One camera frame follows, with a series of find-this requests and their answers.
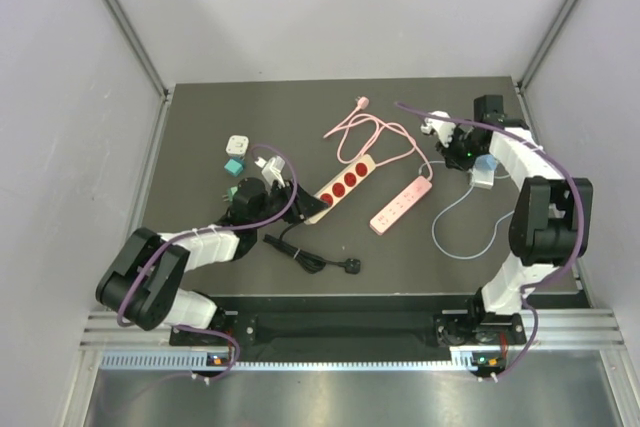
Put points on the pink power strip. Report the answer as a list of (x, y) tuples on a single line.
[(400, 205)]

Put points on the teal usb charger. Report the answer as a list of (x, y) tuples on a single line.
[(234, 167)]

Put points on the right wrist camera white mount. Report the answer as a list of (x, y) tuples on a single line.
[(439, 123)]

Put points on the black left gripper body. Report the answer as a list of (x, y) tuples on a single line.
[(284, 196)]

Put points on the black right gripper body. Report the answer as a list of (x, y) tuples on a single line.
[(462, 149)]

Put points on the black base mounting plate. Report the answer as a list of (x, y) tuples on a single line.
[(351, 328)]

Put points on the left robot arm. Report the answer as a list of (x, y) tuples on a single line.
[(143, 283)]

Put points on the aluminium frame rail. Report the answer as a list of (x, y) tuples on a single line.
[(546, 329)]

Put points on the white square plug adapter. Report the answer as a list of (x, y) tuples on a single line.
[(237, 146)]

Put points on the pink round wall plug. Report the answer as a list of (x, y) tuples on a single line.
[(362, 103)]

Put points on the slotted grey cable duct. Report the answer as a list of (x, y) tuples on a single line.
[(214, 361)]

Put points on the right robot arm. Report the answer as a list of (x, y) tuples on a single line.
[(549, 226)]

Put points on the beige red power strip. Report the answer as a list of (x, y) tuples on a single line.
[(341, 185)]

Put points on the white usb charger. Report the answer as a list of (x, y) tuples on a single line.
[(482, 179)]

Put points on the green usb charger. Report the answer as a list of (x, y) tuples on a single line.
[(229, 194)]

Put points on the blue usb charger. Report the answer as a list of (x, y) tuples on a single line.
[(486, 163)]

